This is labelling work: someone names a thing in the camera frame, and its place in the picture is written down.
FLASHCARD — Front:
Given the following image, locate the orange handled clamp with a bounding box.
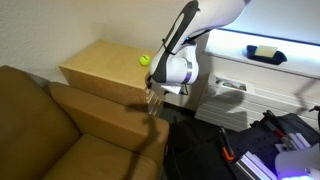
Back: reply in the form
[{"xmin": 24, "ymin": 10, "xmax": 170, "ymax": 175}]
[{"xmin": 219, "ymin": 127, "xmax": 235, "ymax": 161}]

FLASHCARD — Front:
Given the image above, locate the black tray on sill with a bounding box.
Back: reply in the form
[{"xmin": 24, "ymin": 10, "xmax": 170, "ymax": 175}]
[{"xmin": 246, "ymin": 45, "xmax": 287, "ymax": 65}]

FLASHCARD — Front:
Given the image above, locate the red handled clamp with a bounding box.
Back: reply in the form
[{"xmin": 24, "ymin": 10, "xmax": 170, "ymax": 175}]
[{"xmin": 263, "ymin": 110, "xmax": 295, "ymax": 150}]

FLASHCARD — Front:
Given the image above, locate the green tennis ball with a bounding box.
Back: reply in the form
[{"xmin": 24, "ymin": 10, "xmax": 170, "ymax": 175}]
[{"xmin": 139, "ymin": 54, "xmax": 151, "ymax": 66}]

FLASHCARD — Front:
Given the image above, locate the white window sill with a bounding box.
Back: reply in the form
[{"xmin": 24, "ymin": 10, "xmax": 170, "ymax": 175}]
[{"xmin": 205, "ymin": 30, "xmax": 320, "ymax": 79}]

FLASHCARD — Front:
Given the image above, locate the yellow sponge in tray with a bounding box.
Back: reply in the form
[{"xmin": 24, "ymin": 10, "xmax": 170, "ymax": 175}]
[{"xmin": 255, "ymin": 45, "xmax": 277, "ymax": 57}]

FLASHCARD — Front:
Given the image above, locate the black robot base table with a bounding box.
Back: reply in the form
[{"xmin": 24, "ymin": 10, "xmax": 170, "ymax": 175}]
[{"xmin": 222, "ymin": 114, "xmax": 320, "ymax": 180}]

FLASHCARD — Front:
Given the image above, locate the white wall heater unit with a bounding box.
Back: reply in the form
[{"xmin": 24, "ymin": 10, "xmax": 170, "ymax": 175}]
[{"xmin": 195, "ymin": 74, "xmax": 318, "ymax": 131}]

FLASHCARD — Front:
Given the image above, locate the brown leather armchair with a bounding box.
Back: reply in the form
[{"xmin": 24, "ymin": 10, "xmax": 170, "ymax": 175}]
[{"xmin": 0, "ymin": 66, "xmax": 169, "ymax": 180}]

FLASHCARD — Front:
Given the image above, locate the wooden drawer cabinet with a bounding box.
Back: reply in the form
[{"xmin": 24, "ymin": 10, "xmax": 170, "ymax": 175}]
[{"xmin": 59, "ymin": 41, "xmax": 164, "ymax": 116}]

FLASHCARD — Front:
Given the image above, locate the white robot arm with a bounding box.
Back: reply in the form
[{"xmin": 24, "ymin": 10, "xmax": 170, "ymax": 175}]
[{"xmin": 147, "ymin": 0, "xmax": 251, "ymax": 87}]

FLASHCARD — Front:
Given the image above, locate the aluminium profile rail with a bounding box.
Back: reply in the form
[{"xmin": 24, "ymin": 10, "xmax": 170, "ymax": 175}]
[{"xmin": 235, "ymin": 151, "xmax": 277, "ymax": 180}]

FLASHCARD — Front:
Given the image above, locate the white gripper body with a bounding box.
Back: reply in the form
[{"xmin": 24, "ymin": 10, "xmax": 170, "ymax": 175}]
[{"xmin": 161, "ymin": 85, "xmax": 188, "ymax": 95}]

